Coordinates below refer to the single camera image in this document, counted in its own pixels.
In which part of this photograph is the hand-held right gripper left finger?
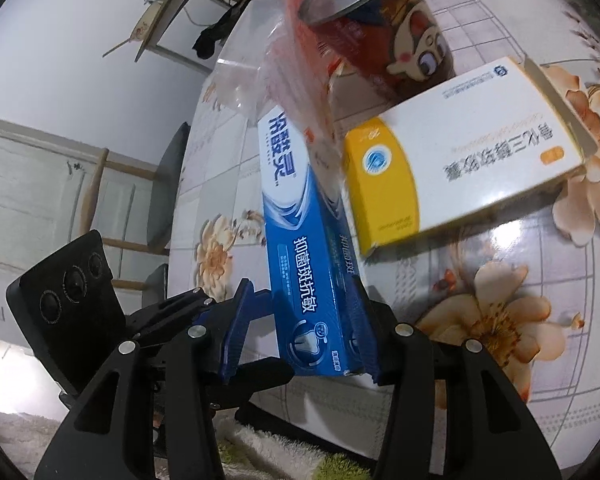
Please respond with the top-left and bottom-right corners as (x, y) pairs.
(34, 279), (255, 480)

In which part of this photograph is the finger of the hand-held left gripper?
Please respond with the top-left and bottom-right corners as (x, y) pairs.
(207, 360), (295, 411)
(125, 287), (217, 346)

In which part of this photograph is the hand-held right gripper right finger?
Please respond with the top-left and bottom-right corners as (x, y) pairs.
(352, 284), (563, 480)

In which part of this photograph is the blue toothpaste box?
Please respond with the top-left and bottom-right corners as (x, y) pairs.
(256, 105), (371, 378)

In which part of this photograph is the clear plastic bag red print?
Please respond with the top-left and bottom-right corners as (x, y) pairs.
(215, 0), (353, 211)

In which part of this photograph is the white fluffy rug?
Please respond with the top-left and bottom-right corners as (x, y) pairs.
(0, 407), (381, 480)

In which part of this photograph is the white panelled door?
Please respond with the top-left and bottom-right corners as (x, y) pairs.
(0, 115), (161, 356)

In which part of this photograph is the wooden chair grey seat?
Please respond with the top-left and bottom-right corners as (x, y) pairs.
(87, 122), (191, 291)

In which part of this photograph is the floral tablecloth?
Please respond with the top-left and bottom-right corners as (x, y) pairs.
(167, 0), (600, 461)

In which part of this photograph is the yellow and white medicine box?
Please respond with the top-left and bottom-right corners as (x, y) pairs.
(342, 56), (600, 260)

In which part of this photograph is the black cloth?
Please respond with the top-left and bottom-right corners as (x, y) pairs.
(192, 5), (241, 59)

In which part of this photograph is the ceramic bowl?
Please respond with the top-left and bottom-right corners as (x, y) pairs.
(131, 7), (156, 43)

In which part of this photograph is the red cartoon can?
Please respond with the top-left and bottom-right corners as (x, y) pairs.
(300, 0), (453, 106)

